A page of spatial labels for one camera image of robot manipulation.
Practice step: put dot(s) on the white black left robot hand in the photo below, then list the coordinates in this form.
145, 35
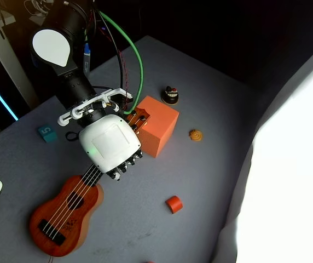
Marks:
110, 142

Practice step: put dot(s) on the small brown wooden ukulele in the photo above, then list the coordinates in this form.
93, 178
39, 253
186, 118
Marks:
63, 216

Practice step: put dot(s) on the orange foam block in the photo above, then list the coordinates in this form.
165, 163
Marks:
159, 123

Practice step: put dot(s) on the blue block with number five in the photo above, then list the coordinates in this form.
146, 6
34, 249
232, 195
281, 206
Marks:
47, 133

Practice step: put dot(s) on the chocolate cake toy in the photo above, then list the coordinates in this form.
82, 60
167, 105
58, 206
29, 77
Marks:
170, 96

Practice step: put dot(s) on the orange swirl cookie toy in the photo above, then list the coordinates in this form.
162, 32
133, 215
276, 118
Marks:
195, 135

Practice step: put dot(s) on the red cylinder with white cross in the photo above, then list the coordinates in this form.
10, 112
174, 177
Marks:
174, 204

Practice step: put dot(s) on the cyan light strip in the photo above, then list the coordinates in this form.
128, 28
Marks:
0, 96

